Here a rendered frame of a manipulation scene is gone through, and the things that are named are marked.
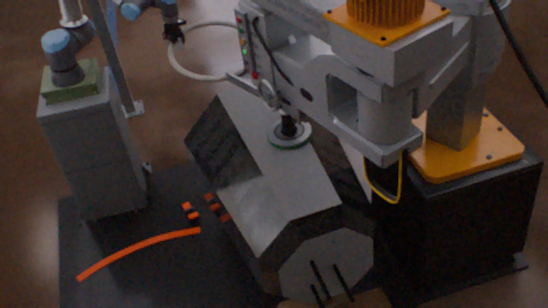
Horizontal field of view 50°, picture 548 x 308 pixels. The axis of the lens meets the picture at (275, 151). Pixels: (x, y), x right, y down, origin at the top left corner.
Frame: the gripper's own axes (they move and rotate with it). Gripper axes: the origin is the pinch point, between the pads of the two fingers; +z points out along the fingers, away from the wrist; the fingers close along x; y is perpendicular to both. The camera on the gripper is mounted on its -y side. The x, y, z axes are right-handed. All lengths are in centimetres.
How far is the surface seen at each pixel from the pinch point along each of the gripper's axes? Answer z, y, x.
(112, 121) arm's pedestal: 32, 40, -24
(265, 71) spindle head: -44, 42, 73
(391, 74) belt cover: -95, 77, 132
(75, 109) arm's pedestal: 21, 49, -39
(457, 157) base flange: -7, 20, 160
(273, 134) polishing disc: -3, 39, 76
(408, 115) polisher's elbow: -67, 64, 138
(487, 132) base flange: -6, -2, 169
